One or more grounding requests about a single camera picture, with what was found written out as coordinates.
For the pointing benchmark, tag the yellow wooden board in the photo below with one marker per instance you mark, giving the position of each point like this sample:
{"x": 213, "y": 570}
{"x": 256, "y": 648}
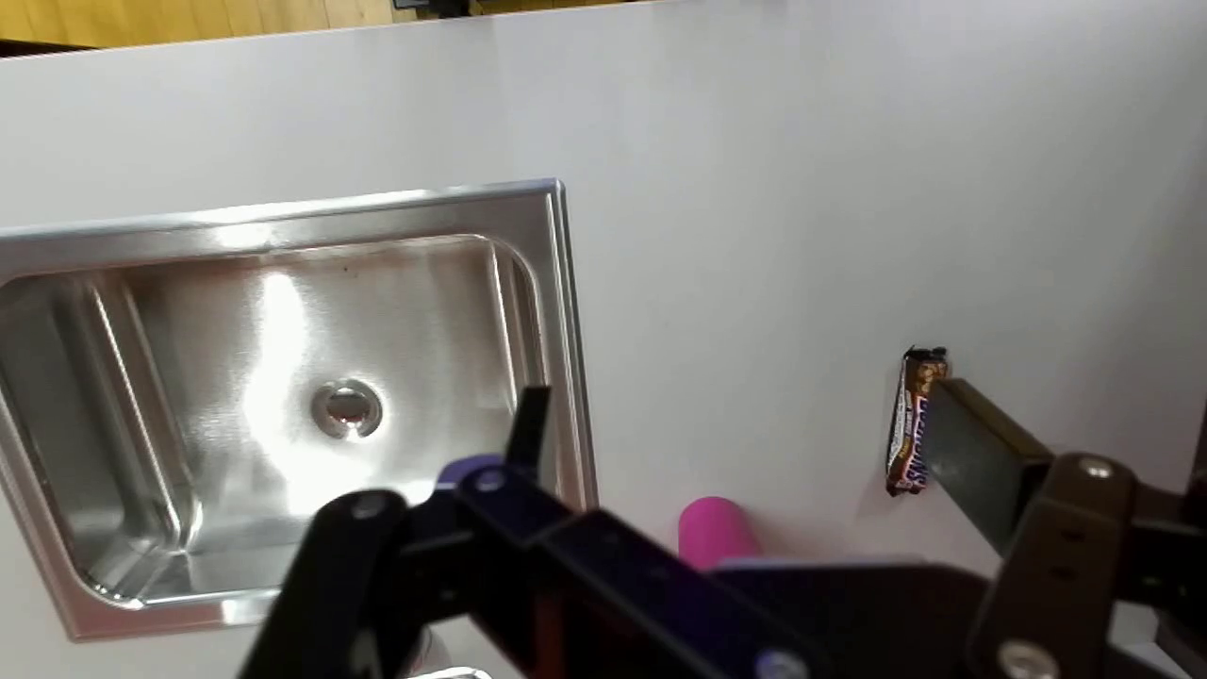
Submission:
{"x": 176, "y": 18}

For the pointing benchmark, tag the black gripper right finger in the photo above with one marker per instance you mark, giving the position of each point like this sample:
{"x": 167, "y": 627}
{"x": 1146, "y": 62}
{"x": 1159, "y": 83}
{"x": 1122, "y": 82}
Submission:
{"x": 1061, "y": 566}

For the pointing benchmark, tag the brown Snickers bar packet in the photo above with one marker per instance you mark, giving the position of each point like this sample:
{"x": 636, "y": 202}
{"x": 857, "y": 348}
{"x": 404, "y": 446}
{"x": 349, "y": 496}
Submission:
{"x": 915, "y": 419}

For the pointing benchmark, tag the pink plastic cup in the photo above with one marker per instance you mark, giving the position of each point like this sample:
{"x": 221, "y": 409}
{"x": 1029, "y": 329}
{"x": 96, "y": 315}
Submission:
{"x": 719, "y": 530}

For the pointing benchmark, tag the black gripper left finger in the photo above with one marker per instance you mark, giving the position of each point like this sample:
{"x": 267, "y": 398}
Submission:
{"x": 570, "y": 566}

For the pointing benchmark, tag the stainless steel sink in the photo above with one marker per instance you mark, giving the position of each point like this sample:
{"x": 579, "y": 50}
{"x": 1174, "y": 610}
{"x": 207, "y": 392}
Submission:
{"x": 249, "y": 403}

